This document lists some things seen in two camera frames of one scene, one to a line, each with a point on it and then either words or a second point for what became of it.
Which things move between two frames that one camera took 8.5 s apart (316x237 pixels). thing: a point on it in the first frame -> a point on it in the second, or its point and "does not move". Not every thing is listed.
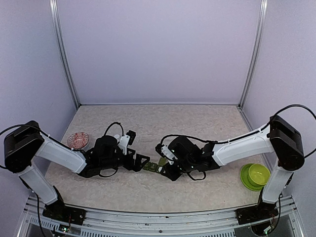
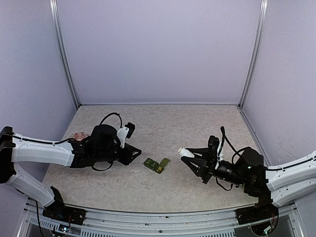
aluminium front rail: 105,223 does not move
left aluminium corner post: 58,38 does not move
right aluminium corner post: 253,65 does not move
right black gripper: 171,174 -> 203,170
